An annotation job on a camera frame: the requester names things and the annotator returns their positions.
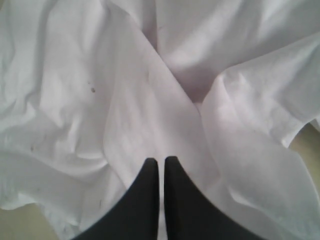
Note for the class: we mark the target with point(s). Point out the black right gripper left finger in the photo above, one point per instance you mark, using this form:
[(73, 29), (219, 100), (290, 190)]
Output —
[(136, 214)]

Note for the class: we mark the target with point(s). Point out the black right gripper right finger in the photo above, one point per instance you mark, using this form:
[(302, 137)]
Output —
[(189, 215)]

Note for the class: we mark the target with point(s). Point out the white t-shirt with red logo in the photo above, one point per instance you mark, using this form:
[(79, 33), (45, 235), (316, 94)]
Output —
[(91, 88)]

